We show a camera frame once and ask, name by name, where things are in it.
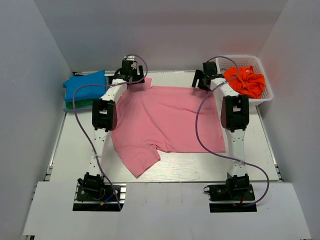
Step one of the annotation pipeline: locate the pink t shirt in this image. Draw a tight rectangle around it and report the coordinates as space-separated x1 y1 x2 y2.
111 78 226 178

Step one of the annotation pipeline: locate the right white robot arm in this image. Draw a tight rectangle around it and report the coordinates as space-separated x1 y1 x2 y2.
191 61 250 200

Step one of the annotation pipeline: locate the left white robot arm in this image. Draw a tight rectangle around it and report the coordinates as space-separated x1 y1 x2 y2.
72 54 148 200

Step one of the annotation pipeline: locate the white plastic basket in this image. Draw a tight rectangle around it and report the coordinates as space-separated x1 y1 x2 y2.
215 55 273 106

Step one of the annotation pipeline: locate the orange t shirt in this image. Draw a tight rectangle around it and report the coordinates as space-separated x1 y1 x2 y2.
223 65 266 99

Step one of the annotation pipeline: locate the green folded t shirt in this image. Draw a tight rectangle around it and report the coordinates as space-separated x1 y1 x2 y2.
65 99 93 109

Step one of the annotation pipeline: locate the light blue folded t shirt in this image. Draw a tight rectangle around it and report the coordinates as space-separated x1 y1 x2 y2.
63 75 107 112

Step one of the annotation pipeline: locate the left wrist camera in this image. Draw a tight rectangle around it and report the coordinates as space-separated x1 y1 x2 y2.
124 55 135 62

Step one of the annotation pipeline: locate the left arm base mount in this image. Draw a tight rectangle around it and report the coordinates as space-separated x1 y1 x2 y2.
72 178 126 212

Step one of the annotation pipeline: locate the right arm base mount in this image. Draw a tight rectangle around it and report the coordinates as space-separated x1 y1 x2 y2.
203 184 258 213

